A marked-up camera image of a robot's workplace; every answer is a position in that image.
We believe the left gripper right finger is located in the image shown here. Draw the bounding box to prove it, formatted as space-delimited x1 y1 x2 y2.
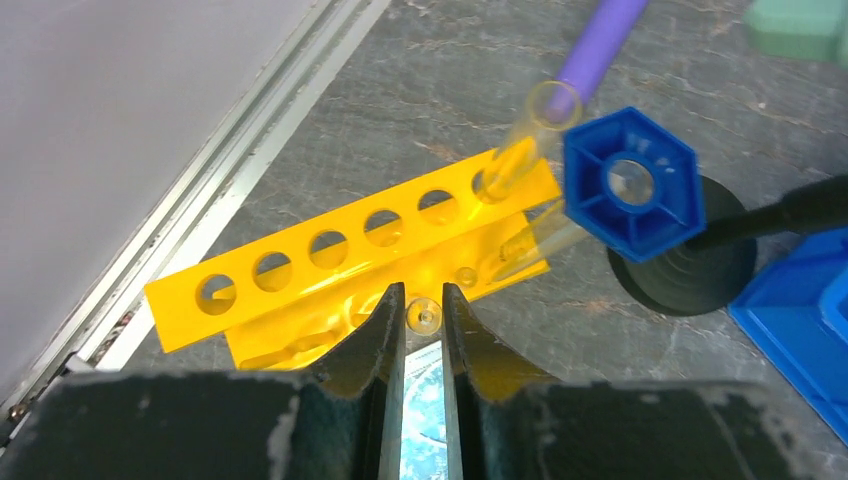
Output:
442 283 825 479

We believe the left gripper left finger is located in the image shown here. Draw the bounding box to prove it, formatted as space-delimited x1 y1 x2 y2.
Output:
1 283 405 479

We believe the small clear glass tube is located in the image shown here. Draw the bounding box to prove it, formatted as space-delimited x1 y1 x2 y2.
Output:
405 297 443 336

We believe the yellow test tube rack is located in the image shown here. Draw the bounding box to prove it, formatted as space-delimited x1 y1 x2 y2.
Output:
145 152 560 370

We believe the blue funnel with stem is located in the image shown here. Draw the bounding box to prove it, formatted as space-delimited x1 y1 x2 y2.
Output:
487 107 707 282

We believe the clear glass test tube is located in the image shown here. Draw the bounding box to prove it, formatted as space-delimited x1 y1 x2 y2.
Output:
475 80 583 204

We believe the blue divided plastic tray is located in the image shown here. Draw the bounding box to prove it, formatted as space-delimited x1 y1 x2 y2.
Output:
727 228 847 442

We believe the purple foam cylinder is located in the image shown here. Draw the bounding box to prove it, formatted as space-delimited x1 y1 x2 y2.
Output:
546 0 649 120

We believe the green foam cylinder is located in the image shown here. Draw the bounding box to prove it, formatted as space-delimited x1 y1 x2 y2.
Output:
743 0 847 69

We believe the aluminium frame rail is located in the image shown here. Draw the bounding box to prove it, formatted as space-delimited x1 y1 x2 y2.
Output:
1 1 387 424

